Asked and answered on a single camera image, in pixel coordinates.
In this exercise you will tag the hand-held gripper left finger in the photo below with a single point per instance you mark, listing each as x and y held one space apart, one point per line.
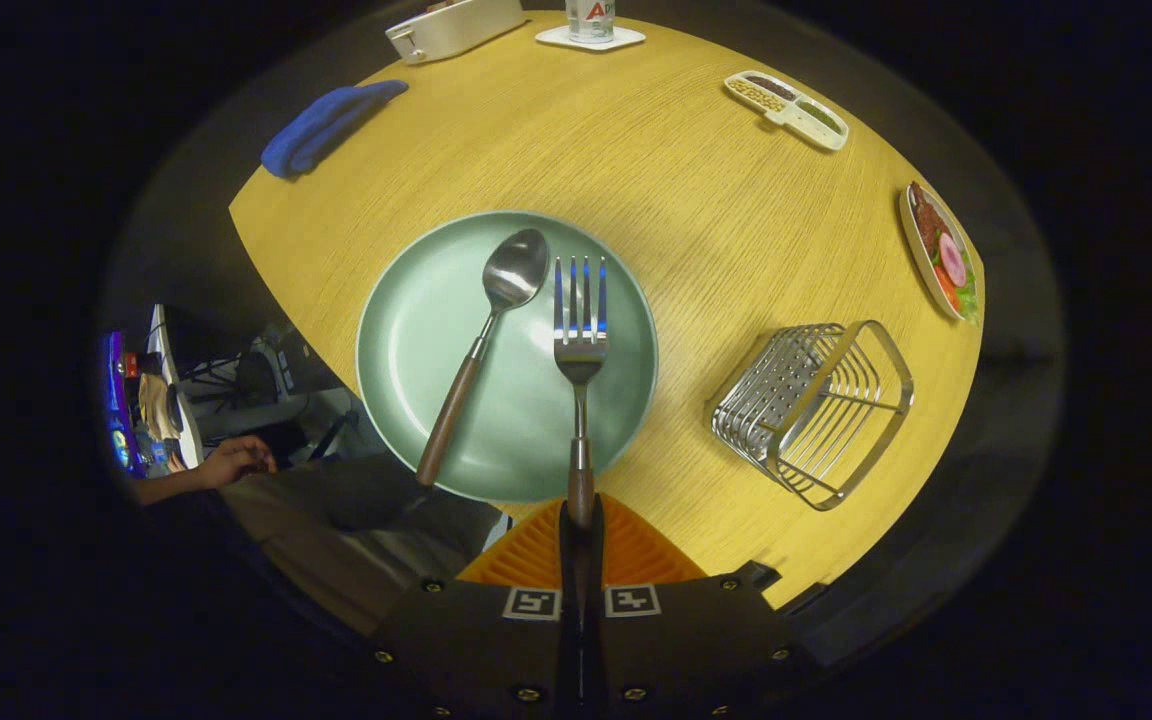
564 560

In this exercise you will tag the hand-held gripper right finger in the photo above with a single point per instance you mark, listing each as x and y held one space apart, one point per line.
596 560

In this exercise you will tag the green round plate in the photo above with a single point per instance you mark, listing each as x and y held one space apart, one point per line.
516 430

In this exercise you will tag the white board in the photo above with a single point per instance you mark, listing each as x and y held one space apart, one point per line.
171 380

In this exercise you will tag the plate of meat and salad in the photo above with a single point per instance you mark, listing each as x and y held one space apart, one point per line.
941 250

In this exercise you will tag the glowing computer monitor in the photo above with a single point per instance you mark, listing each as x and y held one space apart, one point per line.
119 400

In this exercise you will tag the white divided condiment dish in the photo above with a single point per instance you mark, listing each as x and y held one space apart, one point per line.
786 110

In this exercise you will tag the blue folded cloth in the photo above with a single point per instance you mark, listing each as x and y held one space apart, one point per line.
321 128

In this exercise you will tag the white coaster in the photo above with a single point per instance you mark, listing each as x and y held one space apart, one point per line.
556 38

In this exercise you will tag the clear drinking glass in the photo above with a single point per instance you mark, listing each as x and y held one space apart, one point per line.
591 20

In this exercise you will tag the white toaster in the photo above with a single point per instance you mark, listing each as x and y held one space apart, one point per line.
456 28

